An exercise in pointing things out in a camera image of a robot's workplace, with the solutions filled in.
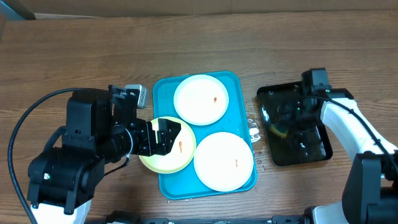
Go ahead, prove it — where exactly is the white plate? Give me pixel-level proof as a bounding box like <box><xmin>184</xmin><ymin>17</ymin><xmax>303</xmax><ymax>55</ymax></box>
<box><xmin>174</xmin><ymin>75</ymin><xmax>229</xmax><ymax>126</ymax></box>
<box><xmin>193</xmin><ymin>132</ymin><xmax>254</xmax><ymax>192</ymax></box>

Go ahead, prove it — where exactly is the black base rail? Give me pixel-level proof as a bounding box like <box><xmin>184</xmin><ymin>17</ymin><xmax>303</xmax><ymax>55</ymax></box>
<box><xmin>105</xmin><ymin>211</ymin><xmax>311</xmax><ymax>224</ymax></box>

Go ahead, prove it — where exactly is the teal plastic tray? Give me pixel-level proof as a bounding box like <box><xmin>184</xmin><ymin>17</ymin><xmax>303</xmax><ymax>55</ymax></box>
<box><xmin>152</xmin><ymin>71</ymin><xmax>252</xmax><ymax>200</ymax></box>

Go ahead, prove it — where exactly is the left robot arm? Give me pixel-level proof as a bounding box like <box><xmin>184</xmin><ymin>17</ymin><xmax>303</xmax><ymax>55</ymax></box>
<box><xmin>27</xmin><ymin>85</ymin><xmax>181</xmax><ymax>223</ymax></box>

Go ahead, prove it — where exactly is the black water tray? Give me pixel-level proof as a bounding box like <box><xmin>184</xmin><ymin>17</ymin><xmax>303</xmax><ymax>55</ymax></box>
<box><xmin>257</xmin><ymin>82</ymin><xmax>333</xmax><ymax>166</ymax></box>

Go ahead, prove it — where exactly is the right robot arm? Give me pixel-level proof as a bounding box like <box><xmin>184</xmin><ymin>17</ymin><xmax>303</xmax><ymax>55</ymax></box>
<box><xmin>271</xmin><ymin>68</ymin><xmax>397</xmax><ymax>224</ymax></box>

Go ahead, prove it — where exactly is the yellow-green plate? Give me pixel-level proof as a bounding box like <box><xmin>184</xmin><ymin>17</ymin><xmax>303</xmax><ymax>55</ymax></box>
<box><xmin>139</xmin><ymin>116</ymin><xmax>197</xmax><ymax>174</ymax></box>

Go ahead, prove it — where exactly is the green yellow sponge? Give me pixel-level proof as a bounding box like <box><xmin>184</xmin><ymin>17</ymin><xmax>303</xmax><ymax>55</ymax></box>
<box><xmin>269</xmin><ymin>124</ymin><xmax>289</xmax><ymax>139</ymax></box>

